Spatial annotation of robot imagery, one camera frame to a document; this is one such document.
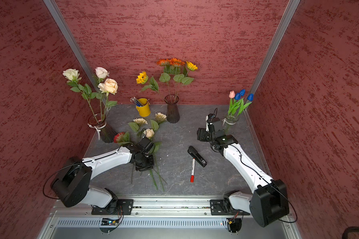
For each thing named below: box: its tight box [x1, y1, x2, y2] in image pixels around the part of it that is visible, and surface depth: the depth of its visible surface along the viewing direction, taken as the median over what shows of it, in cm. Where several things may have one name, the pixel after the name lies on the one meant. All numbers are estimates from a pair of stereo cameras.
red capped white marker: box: [190, 157, 196, 183], surface depth 87 cm
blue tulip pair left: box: [149, 159, 168, 192], surface depth 85 cm
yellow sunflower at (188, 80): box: [180, 60, 198, 87], surface depth 91 cm
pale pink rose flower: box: [97, 78, 119, 119], surface depth 71 cm
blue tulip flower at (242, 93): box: [237, 89, 246, 116], surface depth 90 cm
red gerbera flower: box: [113, 131, 133, 146], surface depth 97 cm
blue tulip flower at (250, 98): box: [238, 93, 254, 116], surface depth 90 cm
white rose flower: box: [62, 68, 103, 124], surface depth 82 cm
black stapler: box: [187, 145, 207, 168], surface depth 91 cm
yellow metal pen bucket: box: [135, 98, 152, 118], surface depth 112 cm
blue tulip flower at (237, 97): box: [231, 93, 243, 116], surface depth 91 cm
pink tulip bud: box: [228, 90, 236, 117], surface depth 91 cm
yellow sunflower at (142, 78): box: [135, 70, 160, 94], surface depth 85 cm
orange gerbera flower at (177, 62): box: [170, 57, 186, 96], surface depth 91 cm
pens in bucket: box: [129, 96, 144, 107], surface depth 105 cm
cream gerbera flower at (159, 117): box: [150, 112, 168, 131], surface depth 109 cm
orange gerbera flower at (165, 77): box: [156, 58, 172, 97], surface depth 92 cm
